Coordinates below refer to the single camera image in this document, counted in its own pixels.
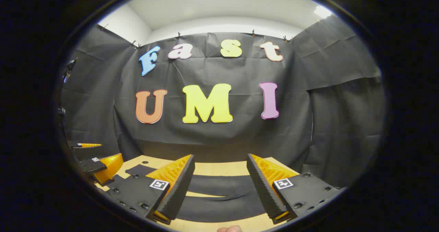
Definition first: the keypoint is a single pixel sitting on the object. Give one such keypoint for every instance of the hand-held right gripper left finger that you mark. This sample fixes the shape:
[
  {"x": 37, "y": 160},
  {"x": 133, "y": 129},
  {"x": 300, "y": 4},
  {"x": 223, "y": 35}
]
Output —
[{"x": 178, "y": 187}]

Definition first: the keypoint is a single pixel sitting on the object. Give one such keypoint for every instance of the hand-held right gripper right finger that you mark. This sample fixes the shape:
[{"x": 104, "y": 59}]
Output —
[{"x": 264, "y": 187}]

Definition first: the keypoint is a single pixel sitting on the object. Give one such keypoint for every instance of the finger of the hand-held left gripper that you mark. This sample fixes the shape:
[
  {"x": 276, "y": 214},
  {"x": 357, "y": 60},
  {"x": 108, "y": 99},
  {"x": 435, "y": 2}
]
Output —
[
  {"x": 94, "y": 165},
  {"x": 85, "y": 145}
]

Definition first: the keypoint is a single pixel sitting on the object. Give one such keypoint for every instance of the black jeans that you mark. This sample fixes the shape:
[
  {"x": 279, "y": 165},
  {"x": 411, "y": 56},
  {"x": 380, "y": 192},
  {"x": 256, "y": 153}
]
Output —
[{"x": 219, "y": 185}]

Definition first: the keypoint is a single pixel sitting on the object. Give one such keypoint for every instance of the black backdrop cloth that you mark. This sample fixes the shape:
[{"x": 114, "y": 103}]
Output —
[{"x": 223, "y": 136}]

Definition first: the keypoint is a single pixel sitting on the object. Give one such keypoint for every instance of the ceiling light panel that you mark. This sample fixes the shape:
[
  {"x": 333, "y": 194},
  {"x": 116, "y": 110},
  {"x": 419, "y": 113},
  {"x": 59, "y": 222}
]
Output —
[{"x": 323, "y": 12}]

